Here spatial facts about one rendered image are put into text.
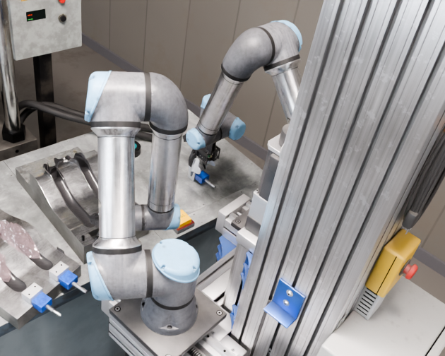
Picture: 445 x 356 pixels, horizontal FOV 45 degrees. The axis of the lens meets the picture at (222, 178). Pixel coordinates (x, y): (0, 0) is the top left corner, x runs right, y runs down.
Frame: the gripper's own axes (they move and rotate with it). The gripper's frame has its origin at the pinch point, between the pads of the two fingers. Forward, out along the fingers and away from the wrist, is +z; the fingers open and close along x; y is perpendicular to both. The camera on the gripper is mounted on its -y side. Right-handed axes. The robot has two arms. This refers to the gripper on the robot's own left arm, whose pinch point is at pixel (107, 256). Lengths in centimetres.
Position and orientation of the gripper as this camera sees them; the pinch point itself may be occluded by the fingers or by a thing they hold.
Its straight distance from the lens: 185.1
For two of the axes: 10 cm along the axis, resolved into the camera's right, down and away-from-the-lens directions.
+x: 7.4, -3.5, 5.8
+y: 6.6, 5.6, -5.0
